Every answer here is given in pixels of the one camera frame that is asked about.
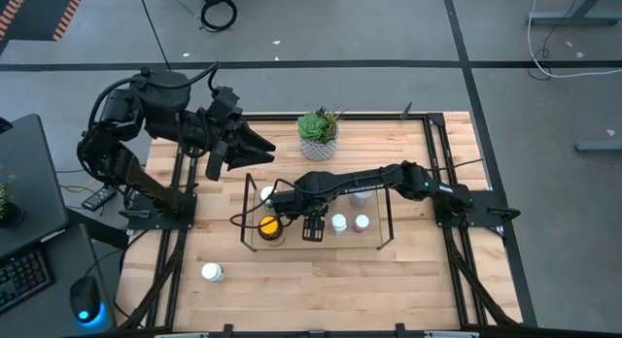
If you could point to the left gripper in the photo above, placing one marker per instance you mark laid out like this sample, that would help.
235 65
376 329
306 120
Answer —
221 124

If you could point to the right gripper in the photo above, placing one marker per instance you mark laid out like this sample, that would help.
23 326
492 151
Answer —
311 204

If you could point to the amber bottle yellow cap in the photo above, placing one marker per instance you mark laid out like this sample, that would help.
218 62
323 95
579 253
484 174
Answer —
269 227

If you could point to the clear jar green label white cap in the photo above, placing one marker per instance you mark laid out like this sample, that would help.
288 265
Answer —
266 194

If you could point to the small pink bottle white cap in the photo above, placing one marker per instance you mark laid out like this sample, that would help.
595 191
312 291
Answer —
362 223

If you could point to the large white medicine bottle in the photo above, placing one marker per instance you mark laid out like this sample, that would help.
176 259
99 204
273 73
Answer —
360 198

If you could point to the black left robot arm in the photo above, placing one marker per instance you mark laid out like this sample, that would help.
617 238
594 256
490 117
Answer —
160 95

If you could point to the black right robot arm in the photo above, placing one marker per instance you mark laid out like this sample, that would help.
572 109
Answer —
364 180

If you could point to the clear acrylic tray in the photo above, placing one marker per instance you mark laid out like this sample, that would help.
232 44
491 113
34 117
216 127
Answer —
350 241

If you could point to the succulent plant in patterned pot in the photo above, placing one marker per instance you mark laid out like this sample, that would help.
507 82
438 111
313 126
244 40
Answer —
318 144

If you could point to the black power adapter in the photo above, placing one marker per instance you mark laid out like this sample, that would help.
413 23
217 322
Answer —
98 198

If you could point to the black computer mouse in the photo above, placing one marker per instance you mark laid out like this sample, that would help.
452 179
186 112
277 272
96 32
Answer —
83 296

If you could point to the dark desk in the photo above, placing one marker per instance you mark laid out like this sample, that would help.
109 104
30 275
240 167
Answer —
29 173

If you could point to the black keyboard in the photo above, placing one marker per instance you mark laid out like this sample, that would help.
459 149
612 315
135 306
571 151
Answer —
22 277

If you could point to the grey table foot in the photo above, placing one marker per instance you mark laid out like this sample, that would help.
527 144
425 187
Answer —
573 18
600 145

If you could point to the black aluminium table frame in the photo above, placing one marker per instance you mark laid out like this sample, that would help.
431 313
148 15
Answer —
369 117

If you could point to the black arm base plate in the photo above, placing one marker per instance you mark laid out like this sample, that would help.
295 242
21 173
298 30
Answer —
146 222
491 207

